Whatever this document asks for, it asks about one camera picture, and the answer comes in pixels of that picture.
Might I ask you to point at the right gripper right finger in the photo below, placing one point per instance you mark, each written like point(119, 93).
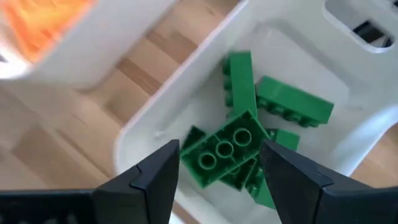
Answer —
point(292, 186)

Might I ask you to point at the orange toy brick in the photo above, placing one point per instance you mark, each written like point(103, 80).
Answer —
point(40, 28)

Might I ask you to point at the white plastic bin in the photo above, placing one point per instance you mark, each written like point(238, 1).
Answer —
point(93, 46)
point(295, 40)

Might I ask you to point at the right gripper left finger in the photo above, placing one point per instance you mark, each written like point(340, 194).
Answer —
point(149, 196)

